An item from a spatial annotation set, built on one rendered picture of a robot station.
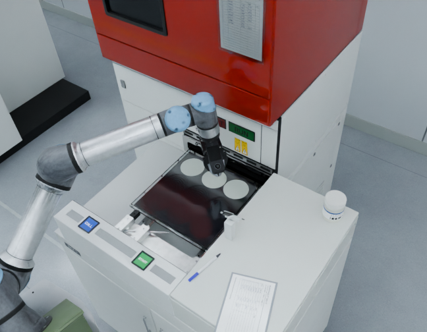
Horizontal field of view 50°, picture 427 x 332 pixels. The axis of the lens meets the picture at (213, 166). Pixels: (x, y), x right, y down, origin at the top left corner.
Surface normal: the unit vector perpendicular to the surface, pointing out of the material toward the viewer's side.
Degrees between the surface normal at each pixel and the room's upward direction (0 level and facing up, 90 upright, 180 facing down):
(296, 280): 0
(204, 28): 90
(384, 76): 90
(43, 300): 0
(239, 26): 90
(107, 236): 0
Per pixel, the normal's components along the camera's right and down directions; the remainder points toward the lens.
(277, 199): -0.05, -0.69
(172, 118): 0.12, 0.09
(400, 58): -0.59, 0.61
